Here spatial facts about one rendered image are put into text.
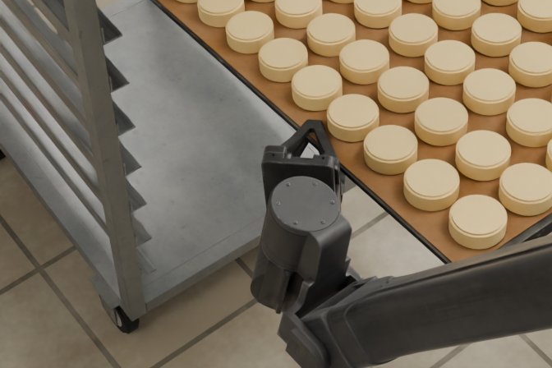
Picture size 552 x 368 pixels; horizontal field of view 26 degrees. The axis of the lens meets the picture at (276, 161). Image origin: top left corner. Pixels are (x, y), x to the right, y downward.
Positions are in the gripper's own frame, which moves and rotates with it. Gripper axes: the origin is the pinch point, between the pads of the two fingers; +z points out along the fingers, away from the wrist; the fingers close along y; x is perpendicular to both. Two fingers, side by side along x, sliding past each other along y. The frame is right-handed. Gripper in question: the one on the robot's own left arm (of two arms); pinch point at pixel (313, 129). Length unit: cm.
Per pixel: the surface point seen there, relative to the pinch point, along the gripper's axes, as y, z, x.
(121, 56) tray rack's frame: 73, 85, -53
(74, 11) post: 8.4, 24.6, -32.7
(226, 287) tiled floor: 92, 46, -27
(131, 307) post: 76, 28, -38
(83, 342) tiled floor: 91, 31, -50
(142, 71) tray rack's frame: 74, 81, -48
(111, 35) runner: 15.5, 28.5, -30.4
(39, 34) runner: 29, 43, -47
